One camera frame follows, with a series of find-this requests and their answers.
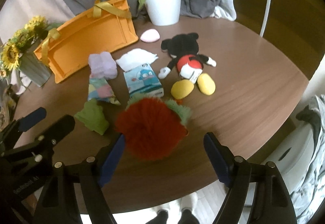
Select sunflower bouquet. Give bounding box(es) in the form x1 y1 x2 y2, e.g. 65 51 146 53
1 15 63 80

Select white folded cloth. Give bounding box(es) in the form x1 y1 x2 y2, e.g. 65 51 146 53
116 48 159 72

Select red furry plush toy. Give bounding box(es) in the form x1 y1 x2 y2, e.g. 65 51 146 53
115 94 192 161

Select left slippered foot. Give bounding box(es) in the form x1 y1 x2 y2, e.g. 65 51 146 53
146 203 170 224

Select white plant pot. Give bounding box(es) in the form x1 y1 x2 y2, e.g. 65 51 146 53
144 0 181 26

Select orange felt storage basket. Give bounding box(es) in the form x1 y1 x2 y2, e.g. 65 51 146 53
34 0 138 84

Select green cloth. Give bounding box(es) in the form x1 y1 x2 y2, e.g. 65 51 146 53
74 98 110 135

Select grey white blanket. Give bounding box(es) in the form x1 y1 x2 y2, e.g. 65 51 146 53
290 94 324 223

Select Mickey Mouse plush toy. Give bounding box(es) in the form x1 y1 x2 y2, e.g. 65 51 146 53
158 32 217 100

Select pink powder puff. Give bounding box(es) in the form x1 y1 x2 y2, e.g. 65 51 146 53
140 29 160 43

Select slippered foot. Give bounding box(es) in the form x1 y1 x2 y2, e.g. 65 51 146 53
146 203 170 224
178 193 199 224

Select grey ribbed vase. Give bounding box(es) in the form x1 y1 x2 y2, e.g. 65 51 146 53
19 41 51 87

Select pastel patchwork cloth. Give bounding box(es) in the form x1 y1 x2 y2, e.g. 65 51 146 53
88 78 121 105

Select right slippered foot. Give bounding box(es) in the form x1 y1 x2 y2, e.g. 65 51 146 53
178 193 199 224

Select blue tissue pack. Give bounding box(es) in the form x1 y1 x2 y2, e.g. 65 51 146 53
123 63 164 97

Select lilac folded towel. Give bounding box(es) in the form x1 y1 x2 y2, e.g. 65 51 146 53
88 52 118 80

